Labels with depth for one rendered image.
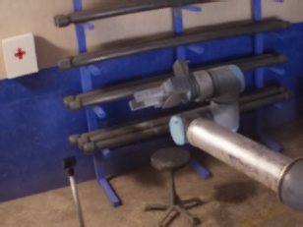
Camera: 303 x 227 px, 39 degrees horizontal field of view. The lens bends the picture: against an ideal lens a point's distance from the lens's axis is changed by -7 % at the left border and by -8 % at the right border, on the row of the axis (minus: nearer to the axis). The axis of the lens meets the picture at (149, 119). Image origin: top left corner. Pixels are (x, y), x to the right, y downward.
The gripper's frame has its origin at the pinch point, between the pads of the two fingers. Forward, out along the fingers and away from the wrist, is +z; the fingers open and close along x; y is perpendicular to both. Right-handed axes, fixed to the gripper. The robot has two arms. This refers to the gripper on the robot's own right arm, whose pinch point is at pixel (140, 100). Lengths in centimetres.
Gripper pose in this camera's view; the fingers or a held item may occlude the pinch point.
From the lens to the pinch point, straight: 130.0
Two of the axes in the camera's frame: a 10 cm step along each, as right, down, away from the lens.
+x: -2.4, 3.1, 9.2
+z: -9.2, 2.3, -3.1
